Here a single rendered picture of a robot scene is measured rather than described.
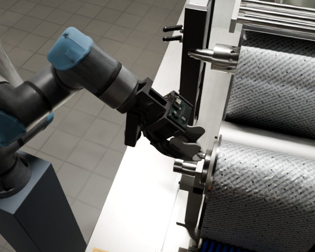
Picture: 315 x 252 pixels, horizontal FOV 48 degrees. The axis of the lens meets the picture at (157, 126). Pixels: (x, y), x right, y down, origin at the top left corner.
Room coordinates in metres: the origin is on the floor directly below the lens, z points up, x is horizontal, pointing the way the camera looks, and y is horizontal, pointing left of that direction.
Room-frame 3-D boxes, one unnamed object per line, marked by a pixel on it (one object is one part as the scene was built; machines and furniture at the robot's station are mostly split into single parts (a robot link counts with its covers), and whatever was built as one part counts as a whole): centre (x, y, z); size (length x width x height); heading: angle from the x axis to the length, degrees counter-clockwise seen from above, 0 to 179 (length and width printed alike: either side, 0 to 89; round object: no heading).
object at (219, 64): (0.64, -0.16, 1.33); 0.06 x 0.06 x 0.06; 74
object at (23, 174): (0.58, 0.48, 0.95); 0.15 x 0.15 x 0.10
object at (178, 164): (0.45, -0.05, 1.18); 0.04 x 0.02 x 0.04; 164
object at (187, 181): (0.44, -0.09, 1.05); 0.06 x 0.05 x 0.31; 74
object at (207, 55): (0.66, -0.10, 1.33); 0.06 x 0.03 x 0.03; 74
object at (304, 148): (0.48, -0.27, 1.17); 0.26 x 0.12 x 0.12; 74
